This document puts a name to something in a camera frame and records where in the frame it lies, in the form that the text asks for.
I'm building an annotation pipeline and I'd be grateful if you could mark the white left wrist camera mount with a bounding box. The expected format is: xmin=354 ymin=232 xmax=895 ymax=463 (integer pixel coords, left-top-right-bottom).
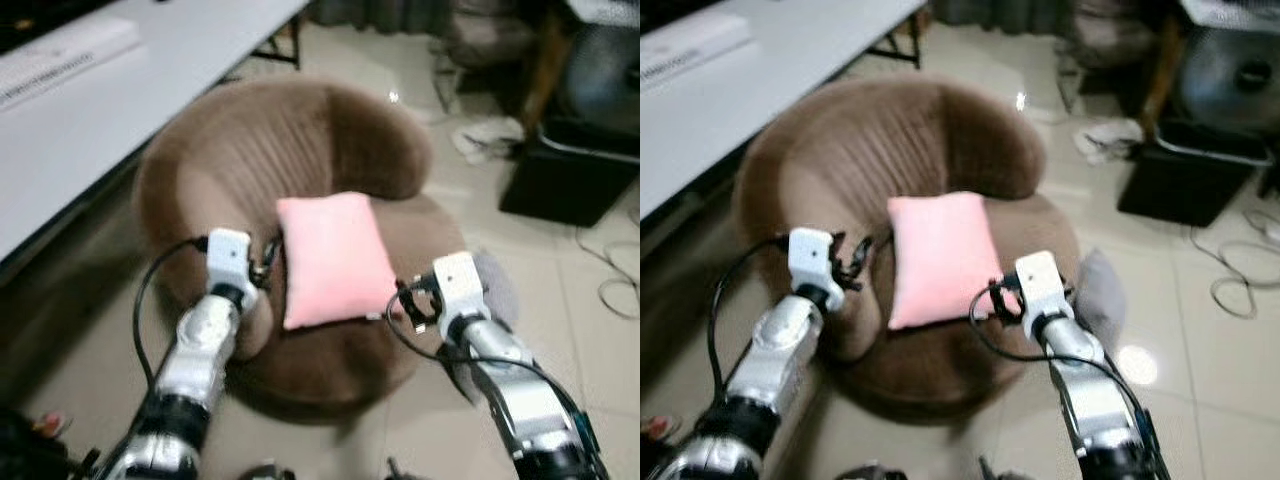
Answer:
xmin=787 ymin=227 xmax=847 ymax=292
xmin=204 ymin=227 xmax=260 ymax=292

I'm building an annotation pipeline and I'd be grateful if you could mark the grey metal frame chair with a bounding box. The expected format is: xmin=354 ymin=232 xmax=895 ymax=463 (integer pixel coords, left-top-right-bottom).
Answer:
xmin=438 ymin=0 xmax=547 ymax=113
xmin=1054 ymin=0 xmax=1173 ymax=113

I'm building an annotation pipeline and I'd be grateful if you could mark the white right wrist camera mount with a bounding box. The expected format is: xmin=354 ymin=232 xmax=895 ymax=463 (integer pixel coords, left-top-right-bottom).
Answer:
xmin=431 ymin=251 xmax=489 ymax=337
xmin=1014 ymin=249 xmax=1070 ymax=333

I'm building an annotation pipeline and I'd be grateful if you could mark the white table with black legs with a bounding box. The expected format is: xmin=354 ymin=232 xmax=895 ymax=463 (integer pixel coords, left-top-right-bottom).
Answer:
xmin=0 ymin=0 xmax=312 ymax=267
xmin=640 ymin=0 xmax=930 ymax=227

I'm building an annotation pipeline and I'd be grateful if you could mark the grey pillow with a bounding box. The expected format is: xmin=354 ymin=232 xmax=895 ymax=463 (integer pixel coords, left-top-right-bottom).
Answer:
xmin=1066 ymin=247 xmax=1130 ymax=353
xmin=440 ymin=250 xmax=522 ymax=403

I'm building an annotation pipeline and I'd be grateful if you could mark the white crumpled cloth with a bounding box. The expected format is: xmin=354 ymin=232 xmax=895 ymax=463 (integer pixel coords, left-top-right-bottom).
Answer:
xmin=1072 ymin=117 xmax=1147 ymax=165
xmin=451 ymin=116 xmax=527 ymax=165

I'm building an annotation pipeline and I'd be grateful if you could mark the grey curtain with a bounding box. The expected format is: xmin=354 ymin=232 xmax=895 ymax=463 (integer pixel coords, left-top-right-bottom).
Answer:
xmin=928 ymin=0 xmax=1077 ymax=33
xmin=308 ymin=0 xmax=453 ymax=33

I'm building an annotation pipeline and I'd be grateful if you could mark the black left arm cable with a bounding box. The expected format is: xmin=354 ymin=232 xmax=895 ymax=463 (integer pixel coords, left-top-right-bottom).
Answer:
xmin=132 ymin=236 xmax=211 ymax=389
xmin=707 ymin=236 xmax=797 ymax=393

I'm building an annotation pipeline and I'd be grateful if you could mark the white keyboard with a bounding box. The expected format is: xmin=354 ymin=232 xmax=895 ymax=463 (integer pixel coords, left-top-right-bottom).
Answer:
xmin=0 ymin=14 xmax=147 ymax=113
xmin=640 ymin=11 xmax=754 ymax=93

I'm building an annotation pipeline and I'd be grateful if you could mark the black plastic box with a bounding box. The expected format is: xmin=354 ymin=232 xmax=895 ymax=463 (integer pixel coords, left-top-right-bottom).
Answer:
xmin=1116 ymin=124 xmax=1277 ymax=228
xmin=497 ymin=119 xmax=641 ymax=230

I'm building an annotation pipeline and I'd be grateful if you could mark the pink square pillow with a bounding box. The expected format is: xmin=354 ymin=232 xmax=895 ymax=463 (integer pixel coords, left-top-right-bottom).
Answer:
xmin=275 ymin=191 xmax=400 ymax=332
xmin=885 ymin=191 xmax=1005 ymax=332

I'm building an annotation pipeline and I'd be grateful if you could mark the grey floor cable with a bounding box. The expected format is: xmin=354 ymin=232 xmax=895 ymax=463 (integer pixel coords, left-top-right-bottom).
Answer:
xmin=574 ymin=224 xmax=641 ymax=322
xmin=1188 ymin=208 xmax=1280 ymax=322

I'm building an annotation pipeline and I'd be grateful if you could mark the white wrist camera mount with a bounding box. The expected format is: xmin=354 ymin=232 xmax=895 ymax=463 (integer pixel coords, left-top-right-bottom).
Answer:
xmin=787 ymin=227 xmax=847 ymax=292
xmin=431 ymin=251 xmax=489 ymax=337
xmin=204 ymin=227 xmax=260 ymax=292
xmin=1014 ymin=249 xmax=1070 ymax=333

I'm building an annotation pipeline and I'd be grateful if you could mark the brown round fabric sofa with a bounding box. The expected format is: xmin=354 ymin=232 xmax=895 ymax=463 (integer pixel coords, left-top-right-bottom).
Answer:
xmin=733 ymin=74 xmax=1083 ymax=407
xmin=132 ymin=77 xmax=467 ymax=407

